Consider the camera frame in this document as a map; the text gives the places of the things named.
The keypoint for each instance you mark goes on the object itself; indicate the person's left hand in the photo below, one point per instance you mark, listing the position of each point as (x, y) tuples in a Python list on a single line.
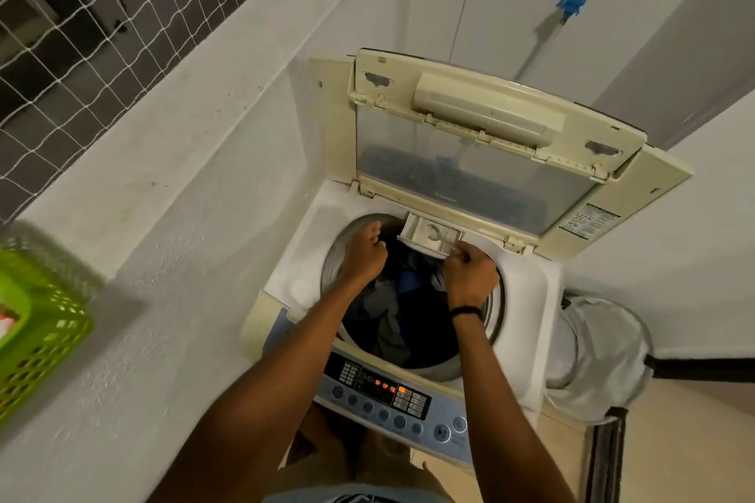
[(363, 258)]

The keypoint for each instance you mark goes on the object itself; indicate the person's right hand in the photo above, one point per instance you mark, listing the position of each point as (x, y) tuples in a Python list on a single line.
[(472, 278)]

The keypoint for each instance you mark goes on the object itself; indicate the dark blue clothes item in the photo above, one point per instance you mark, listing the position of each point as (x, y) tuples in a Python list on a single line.
[(416, 284)]

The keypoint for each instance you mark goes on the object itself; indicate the metal spoon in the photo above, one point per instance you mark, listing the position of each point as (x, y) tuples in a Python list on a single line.
[(435, 234)]

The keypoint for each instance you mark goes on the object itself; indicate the light blue denim clothes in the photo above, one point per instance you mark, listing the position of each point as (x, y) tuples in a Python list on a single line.
[(380, 314)]

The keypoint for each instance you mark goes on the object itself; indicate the black clothes item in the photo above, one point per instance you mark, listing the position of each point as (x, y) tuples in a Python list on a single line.
[(436, 337)]

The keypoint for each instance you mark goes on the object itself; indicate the white and blue washing machine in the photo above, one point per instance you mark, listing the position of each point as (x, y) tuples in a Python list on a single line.
[(489, 102)]

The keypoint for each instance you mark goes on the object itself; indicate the detergent powder packet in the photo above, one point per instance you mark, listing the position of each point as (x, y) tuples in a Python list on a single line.
[(7, 323)]

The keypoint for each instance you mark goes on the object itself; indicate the person's left forearm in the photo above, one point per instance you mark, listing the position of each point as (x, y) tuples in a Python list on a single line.
[(259, 402)]

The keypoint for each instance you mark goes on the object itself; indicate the person's right forearm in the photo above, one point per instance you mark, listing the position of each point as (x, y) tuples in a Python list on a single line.
[(507, 414)]

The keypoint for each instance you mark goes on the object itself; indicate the white mesh laundry basket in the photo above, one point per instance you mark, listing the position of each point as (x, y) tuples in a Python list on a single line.
[(607, 355)]

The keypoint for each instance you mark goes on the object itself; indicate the person's right leg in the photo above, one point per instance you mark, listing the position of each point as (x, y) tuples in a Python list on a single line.
[(395, 461)]

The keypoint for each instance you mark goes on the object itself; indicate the black wristband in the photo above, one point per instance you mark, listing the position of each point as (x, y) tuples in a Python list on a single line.
[(467, 312)]

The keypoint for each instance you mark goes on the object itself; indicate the colourful printed shirt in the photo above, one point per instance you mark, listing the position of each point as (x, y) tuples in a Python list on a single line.
[(354, 494)]

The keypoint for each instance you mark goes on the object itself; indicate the green plastic basket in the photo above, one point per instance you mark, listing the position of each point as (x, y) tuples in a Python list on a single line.
[(41, 355)]

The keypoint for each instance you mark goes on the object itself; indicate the white window safety net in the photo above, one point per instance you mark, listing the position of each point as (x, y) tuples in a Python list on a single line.
[(76, 49)]

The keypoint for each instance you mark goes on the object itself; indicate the black sliding door frame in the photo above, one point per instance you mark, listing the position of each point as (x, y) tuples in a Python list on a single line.
[(702, 370)]

